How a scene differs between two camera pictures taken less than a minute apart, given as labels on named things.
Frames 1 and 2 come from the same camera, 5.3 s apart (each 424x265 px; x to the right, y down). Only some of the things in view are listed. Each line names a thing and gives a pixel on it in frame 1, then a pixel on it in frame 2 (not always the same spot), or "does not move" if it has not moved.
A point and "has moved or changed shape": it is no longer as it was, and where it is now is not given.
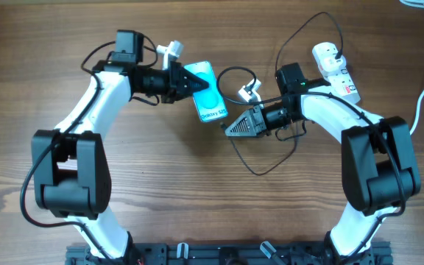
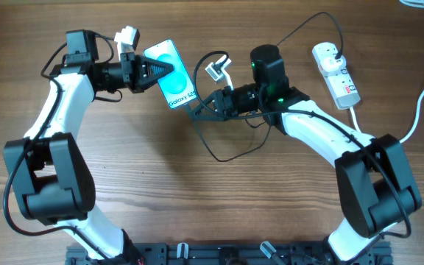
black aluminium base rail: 230,254 does not move
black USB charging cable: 278,162 to 296,29
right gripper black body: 259,119 to 229,95
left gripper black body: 174,89 to 129,70
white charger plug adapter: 331,65 does not move
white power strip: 335,71 does not move
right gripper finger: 242,126 to 208,109
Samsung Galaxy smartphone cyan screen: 210,104 has moved or changed shape
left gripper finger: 196,85 to 149,71
